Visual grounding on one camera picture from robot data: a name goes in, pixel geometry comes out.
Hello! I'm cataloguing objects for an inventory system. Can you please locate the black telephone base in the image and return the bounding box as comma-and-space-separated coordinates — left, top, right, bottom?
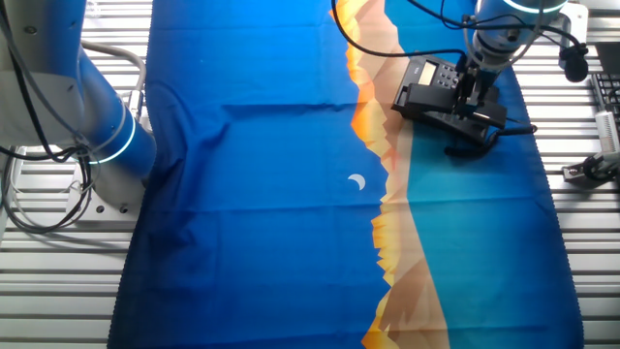
390, 53, 501, 146

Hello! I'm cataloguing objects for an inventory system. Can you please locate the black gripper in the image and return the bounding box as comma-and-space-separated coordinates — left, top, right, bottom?
453, 67, 495, 119

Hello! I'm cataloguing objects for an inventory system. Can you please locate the dark square box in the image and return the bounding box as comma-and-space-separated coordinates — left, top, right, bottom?
594, 41, 620, 75

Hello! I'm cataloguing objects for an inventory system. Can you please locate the white ribbed device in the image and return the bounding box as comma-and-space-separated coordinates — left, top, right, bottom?
594, 110, 620, 157

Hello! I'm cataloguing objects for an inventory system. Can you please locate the black round cable knob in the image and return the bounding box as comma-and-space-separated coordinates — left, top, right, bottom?
558, 42, 591, 84

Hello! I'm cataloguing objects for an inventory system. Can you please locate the black keyboard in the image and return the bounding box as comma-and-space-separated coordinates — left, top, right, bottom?
590, 72, 620, 118

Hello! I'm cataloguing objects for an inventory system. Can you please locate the metal clamp bracket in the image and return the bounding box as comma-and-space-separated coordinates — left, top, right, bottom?
561, 151, 620, 191

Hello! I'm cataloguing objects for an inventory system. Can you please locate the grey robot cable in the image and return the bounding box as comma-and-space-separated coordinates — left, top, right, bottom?
461, 0, 548, 74

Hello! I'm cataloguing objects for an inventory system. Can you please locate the black telephone handset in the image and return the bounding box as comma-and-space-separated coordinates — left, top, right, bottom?
405, 81, 509, 130

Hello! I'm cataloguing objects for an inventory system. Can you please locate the blue printed tablecloth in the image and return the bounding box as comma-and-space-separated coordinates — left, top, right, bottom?
106, 0, 585, 349

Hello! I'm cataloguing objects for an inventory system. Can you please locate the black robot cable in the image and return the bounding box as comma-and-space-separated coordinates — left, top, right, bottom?
330, 0, 467, 60
405, 0, 590, 49

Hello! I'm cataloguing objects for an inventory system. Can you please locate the black base cable bundle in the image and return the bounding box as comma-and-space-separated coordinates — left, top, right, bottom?
0, 0, 96, 236

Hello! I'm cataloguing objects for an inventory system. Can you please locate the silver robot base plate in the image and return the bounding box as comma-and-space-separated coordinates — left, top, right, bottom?
65, 179, 144, 230

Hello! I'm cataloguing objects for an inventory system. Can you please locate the grey base conduit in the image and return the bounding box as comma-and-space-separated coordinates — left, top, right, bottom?
80, 41, 148, 122

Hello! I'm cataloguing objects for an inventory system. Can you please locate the black phone cord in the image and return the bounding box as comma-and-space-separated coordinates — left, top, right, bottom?
443, 123, 539, 159

